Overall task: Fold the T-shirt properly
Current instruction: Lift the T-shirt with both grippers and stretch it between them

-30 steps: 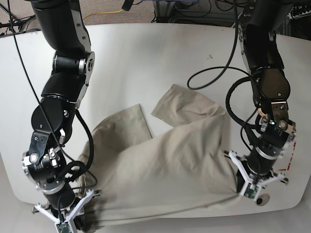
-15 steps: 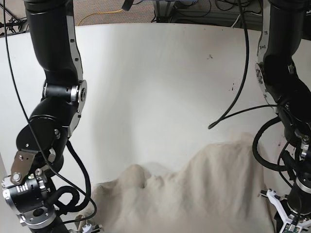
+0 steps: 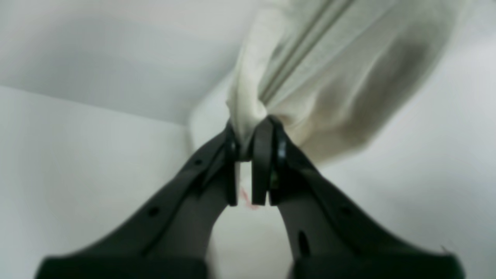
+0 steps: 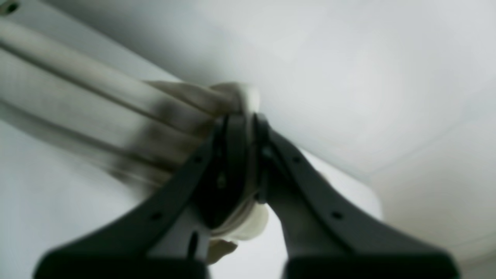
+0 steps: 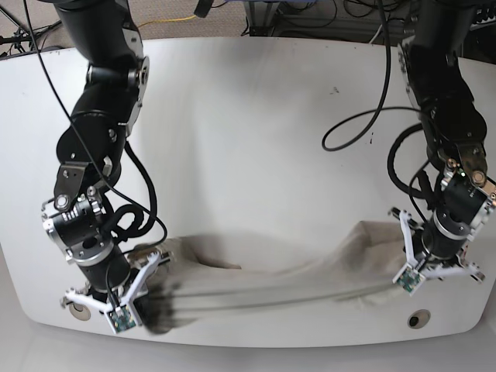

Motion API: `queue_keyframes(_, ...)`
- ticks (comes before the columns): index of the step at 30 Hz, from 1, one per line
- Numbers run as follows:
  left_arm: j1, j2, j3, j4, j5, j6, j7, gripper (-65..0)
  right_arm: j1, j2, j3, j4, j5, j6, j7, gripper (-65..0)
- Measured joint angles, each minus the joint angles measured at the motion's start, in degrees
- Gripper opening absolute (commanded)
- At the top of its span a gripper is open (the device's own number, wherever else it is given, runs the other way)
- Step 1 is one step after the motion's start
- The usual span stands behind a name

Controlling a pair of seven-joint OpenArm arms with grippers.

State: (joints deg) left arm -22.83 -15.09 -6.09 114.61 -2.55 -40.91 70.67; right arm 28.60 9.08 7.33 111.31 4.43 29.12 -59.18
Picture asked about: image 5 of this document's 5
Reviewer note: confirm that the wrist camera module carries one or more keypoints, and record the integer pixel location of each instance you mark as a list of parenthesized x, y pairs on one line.
[(409, 279), (122, 318)]

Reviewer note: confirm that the black tripod stand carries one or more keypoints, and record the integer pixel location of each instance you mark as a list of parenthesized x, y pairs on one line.
[(20, 43)]

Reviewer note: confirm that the table cable grommet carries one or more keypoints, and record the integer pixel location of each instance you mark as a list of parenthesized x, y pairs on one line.
[(80, 312), (419, 319)]

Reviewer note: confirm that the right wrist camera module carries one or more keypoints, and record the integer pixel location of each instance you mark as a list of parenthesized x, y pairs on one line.
[(122, 318)]

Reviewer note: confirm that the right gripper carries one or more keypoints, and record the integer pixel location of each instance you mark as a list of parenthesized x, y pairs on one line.
[(124, 280)]

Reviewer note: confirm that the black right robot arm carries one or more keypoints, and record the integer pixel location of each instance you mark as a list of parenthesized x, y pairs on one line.
[(79, 217)]

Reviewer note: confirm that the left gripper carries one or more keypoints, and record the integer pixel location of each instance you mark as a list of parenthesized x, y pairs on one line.
[(437, 249)]

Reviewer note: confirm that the left table cable grommet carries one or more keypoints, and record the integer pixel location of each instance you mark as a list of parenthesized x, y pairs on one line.
[(80, 312)]

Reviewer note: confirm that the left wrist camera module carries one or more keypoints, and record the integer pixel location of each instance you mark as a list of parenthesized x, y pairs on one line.
[(409, 279)]

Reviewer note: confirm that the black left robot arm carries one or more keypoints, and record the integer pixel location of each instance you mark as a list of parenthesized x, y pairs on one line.
[(462, 199)]

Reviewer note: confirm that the beige T-shirt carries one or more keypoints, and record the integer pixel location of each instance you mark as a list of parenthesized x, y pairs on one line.
[(358, 270)]

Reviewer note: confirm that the right table cable grommet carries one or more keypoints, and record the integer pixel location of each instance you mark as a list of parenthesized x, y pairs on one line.
[(419, 319)]

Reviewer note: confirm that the white power strip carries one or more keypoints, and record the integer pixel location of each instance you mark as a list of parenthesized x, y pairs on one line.
[(485, 16)]

